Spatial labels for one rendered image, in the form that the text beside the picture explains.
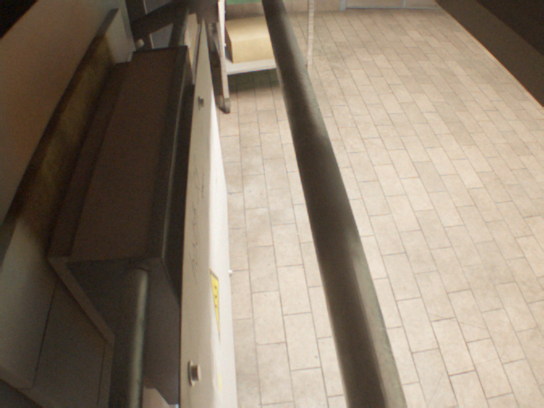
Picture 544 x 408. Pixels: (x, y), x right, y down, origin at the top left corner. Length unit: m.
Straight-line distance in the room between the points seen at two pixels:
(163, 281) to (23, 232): 0.11
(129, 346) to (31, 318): 0.09
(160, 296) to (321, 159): 0.16
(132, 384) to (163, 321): 0.13
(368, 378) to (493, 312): 1.81
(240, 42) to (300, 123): 2.41
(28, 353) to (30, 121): 0.18
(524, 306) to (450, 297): 0.36
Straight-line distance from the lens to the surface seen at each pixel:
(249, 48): 2.73
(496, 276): 2.11
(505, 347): 1.93
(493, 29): 0.19
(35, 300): 0.33
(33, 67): 0.39
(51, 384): 0.35
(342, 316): 0.20
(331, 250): 0.22
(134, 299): 0.28
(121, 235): 0.32
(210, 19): 1.50
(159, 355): 0.44
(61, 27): 0.46
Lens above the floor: 1.57
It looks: 47 degrees down
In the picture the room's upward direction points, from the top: 1 degrees counter-clockwise
